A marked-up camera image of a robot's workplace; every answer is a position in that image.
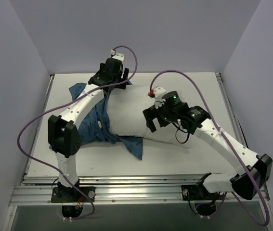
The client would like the white pillow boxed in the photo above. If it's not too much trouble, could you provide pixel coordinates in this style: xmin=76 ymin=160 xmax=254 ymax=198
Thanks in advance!
xmin=107 ymin=85 xmax=206 ymax=148

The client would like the blue cartoon print pillowcase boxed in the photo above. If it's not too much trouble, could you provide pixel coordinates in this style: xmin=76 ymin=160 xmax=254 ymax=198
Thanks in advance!
xmin=78 ymin=95 xmax=143 ymax=160

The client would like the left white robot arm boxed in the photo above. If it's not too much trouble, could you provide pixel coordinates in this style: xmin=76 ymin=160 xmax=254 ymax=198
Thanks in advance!
xmin=48 ymin=53 xmax=129 ymax=202

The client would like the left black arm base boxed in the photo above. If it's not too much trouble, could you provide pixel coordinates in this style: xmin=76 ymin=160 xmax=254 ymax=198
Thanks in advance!
xmin=51 ymin=186 xmax=96 ymax=203

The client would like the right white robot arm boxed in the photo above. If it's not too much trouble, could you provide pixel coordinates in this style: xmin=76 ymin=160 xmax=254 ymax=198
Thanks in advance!
xmin=143 ymin=87 xmax=273 ymax=200

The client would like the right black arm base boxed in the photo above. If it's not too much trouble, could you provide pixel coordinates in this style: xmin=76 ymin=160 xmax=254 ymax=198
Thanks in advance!
xmin=181 ymin=184 xmax=223 ymax=201

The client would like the black looped cable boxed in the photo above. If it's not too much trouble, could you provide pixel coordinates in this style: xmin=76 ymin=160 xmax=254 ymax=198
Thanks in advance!
xmin=172 ymin=122 xmax=191 ymax=144

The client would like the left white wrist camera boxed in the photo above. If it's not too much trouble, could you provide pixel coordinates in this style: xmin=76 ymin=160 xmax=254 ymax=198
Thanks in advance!
xmin=110 ymin=50 xmax=125 ymax=64

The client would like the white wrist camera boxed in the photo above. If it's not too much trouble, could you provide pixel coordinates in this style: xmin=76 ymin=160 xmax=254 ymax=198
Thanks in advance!
xmin=110 ymin=50 xmax=125 ymax=64
xmin=147 ymin=86 xmax=166 ymax=101

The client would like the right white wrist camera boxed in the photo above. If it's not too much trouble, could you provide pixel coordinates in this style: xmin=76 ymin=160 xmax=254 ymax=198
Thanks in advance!
xmin=147 ymin=86 xmax=166 ymax=101

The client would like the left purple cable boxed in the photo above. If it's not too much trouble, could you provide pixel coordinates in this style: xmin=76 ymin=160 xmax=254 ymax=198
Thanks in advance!
xmin=17 ymin=45 xmax=138 ymax=220

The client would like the purple cable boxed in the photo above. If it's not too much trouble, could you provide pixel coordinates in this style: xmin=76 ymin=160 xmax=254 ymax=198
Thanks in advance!
xmin=149 ymin=69 xmax=271 ymax=227
xmin=17 ymin=45 xmax=138 ymax=220

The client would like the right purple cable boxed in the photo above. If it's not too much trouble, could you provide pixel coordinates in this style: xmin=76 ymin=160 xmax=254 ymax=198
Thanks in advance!
xmin=149 ymin=69 xmax=271 ymax=227

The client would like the aluminium table frame rail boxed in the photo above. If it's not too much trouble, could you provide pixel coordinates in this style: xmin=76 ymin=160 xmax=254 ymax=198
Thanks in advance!
xmin=8 ymin=72 xmax=271 ymax=206

